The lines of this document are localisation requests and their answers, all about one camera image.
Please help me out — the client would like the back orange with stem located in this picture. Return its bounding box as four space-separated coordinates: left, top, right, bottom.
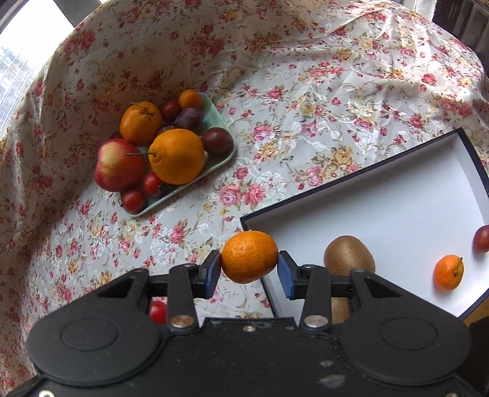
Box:
119 101 162 146

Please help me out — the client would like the red tomato centre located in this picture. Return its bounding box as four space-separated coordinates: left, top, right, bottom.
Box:
149 299 167 324

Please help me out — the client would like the red tomato tray left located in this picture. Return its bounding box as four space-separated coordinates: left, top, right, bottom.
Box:
122 189 148 214

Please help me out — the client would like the large mandarin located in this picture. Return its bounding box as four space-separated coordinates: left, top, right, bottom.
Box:
433 255 465 292

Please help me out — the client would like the dark purple plum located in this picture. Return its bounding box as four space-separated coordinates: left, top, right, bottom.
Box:
472 224 489 253

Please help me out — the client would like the floral tablecloth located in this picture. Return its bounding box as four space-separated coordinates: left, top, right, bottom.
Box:
1 1 488 394

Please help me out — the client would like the front large orange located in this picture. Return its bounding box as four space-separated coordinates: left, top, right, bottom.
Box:
141 128 206 185

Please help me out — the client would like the dark red fruit tray back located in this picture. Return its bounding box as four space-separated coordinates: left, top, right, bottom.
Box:
158 99 182 124

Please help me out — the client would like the red tomato tray middle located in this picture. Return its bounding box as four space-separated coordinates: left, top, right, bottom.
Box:
142 172 163 199

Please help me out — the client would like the dark plum tray right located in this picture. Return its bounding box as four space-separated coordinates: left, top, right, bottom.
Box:
200 126 234 155

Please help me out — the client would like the green rectangular tray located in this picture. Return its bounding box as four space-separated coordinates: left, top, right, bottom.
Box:
125 93 237 217

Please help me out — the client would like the purple plum tray back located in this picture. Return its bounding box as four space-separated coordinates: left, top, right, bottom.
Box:
174 107 205 132

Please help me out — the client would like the black box white inside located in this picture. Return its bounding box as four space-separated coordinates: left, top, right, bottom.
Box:
241 129 488 319

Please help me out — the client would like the red tomato tray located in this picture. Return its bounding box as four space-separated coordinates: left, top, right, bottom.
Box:
122 189 148 214
142 172 163 199

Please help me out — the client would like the small mandarin on tray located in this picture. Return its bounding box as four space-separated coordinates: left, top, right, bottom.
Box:
178 89 203 110

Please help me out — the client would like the brown kiwi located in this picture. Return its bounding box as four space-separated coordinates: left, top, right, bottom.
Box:
323 235 376 324

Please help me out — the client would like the red apple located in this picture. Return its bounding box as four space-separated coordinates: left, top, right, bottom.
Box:
94 139 146 192

